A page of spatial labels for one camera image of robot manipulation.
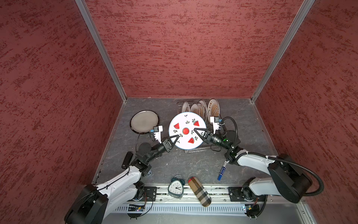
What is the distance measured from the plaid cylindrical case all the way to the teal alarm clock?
47mm

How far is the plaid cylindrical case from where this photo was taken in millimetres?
710

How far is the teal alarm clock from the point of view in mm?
724
